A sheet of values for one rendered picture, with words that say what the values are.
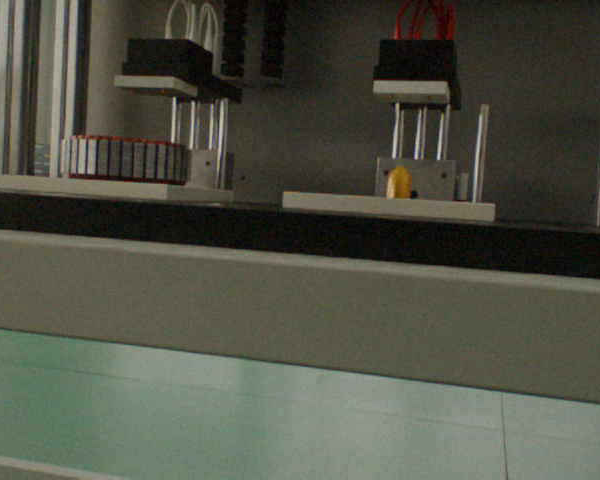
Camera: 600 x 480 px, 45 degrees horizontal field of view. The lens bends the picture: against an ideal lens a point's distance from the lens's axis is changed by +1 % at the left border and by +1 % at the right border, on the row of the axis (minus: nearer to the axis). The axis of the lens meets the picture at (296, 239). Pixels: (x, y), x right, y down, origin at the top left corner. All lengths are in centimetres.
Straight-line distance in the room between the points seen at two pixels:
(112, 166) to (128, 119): 35
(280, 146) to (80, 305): 53
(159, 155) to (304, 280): 30
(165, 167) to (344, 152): 29
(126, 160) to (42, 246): 23
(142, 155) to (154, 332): 27
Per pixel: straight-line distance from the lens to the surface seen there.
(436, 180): 70
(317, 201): 52
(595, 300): 32
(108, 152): 61
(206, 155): 76
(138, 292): 36
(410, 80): 64
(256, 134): 88
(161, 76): 68
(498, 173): 83
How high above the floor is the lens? 78
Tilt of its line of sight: 3 degrees down
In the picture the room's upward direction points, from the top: 4 degrees clockwise
